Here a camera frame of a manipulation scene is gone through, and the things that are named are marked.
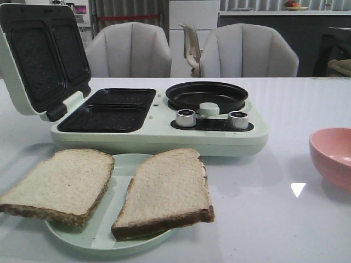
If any bread slice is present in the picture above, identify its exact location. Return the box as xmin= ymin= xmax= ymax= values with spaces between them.
xmin=1 ymin=148 xmax=115 ymax=226
xmin=111 ymin=148 xmax=215 ymax=240

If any mint green sandwich maker lid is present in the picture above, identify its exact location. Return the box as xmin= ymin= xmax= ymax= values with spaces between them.
xmin=1 ymin=3 xmax=91 ymax=122

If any pink bowl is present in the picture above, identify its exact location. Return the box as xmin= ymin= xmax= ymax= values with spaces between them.
xmin=309 ymin=127 xmax=350 ymax=192

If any mint green breakfast maker base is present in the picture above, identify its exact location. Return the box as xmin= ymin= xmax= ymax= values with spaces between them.
xmin=51 ymin=88 xmax=268 ymax=157

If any left silver control knob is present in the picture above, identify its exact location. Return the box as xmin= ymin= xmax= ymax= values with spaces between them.
xmin=175 ymin=109 xmax=196 ymax=128

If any silver control knob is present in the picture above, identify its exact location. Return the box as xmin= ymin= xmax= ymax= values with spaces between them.
xmin=175 ymin=109 xmax=196 ymax=128
xmin=227 ymin=111 xmax=249 ymax=130

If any black round frying pan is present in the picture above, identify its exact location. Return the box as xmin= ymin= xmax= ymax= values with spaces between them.
xmin=166 ymin=81 xmax=248 ymax=114

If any right silver control knob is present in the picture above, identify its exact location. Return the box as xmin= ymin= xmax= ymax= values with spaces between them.
xmin=227 ymin=111 xmax=249 ymax=130

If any beige office chair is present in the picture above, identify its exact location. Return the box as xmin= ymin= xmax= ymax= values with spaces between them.
xmin=179 ymin=24 xmax=201 ymax=77

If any left grey upholstered chair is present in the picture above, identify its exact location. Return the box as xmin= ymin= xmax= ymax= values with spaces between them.
xmin=86 ymin=22 xmax=172 ymax=78

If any grey upholstered chair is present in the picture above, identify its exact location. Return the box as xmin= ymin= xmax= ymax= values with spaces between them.
xmin=86 ymin=22 xmax=172 ymax=78
xmin=200 ymin=23 xmax=299 ymax=78

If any right grey upholstered chair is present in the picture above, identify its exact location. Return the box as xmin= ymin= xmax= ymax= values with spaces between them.
xmin=200 ymin=23 xmax=299 ymax=78

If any white refrigerator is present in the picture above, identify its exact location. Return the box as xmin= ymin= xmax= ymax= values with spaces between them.
xmin=169 ymin=1 xmax=220 ymax=78

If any mint green round plate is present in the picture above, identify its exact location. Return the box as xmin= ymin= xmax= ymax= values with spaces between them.
xmin=45 ymin=153 xmax=178 ymax=257

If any red barrier belt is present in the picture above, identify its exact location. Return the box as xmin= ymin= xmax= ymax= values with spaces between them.
xmin=97 ymin=14 xmax=161 ymax=21

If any fruit plate on counter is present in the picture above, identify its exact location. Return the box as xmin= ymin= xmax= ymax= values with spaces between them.
xmin=284 ymin=0 xmax=308 ymax=11

